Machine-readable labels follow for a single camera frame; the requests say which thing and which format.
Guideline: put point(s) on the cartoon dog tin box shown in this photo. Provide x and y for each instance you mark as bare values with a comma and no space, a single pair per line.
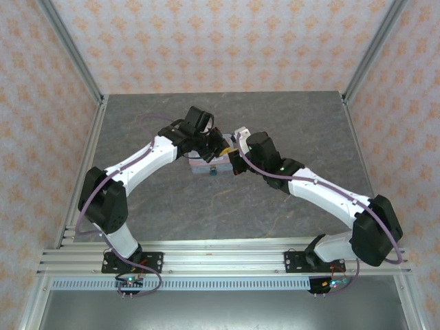
201,167

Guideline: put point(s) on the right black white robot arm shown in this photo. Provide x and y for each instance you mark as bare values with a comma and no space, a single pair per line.
374,237

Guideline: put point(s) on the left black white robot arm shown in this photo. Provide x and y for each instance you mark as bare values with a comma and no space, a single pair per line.
103,203

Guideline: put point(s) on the grey metal sheet panel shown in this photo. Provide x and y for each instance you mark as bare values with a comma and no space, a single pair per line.
223,309

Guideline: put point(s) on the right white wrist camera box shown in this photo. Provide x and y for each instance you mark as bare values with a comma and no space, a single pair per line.
242,139

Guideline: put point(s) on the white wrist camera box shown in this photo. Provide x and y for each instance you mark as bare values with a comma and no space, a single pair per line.
208,127
242,139

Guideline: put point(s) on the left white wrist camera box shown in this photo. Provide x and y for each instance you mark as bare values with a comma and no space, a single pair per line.
208,127

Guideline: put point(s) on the aluminium mounting rail beam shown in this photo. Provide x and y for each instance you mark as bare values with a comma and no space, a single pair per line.
223,261

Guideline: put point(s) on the aluminium table side rail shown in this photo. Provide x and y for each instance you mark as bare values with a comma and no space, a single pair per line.
359,154
93,137

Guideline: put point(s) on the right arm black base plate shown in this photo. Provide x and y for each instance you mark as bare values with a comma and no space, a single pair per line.
295,261

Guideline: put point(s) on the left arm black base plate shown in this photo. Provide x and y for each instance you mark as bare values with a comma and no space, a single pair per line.
153,258

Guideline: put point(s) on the aluminium corner post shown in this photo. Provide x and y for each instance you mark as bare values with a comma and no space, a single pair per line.
371,51
74,51

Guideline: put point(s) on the aluminium frame bar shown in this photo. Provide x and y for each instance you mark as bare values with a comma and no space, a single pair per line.
409,302
34,302

